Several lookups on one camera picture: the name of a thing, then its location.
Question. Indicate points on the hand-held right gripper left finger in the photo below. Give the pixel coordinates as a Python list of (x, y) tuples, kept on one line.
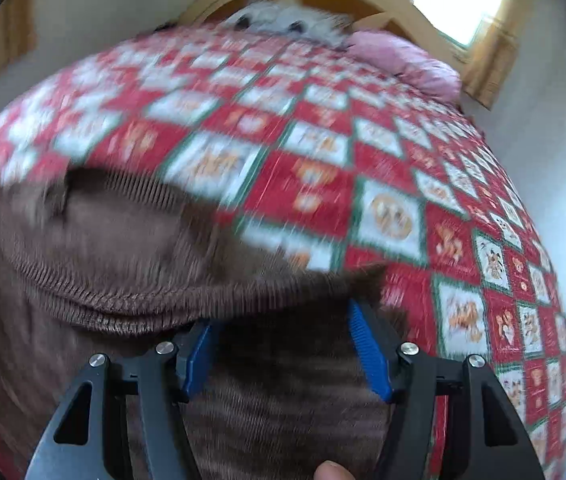
[(198, 360)]

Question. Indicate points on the person's right hand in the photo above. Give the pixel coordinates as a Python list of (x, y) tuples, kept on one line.
[(332, 471)]

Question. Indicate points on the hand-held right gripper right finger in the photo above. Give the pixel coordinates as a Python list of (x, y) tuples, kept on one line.
[(368, 350)]

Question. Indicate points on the cream arched headboard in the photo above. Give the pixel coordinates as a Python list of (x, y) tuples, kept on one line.
[(403, 10)]

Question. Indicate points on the brown knitted sweater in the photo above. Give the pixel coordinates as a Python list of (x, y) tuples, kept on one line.
[(113, 260)]

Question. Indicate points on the red checked bed quilt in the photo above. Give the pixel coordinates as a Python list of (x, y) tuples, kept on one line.
[(313, 160)]

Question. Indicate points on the pink pillow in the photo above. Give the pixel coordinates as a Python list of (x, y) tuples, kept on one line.
[(413, 60)]

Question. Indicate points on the grey patterned pillow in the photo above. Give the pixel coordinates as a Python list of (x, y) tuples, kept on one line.
[(283, 17)]

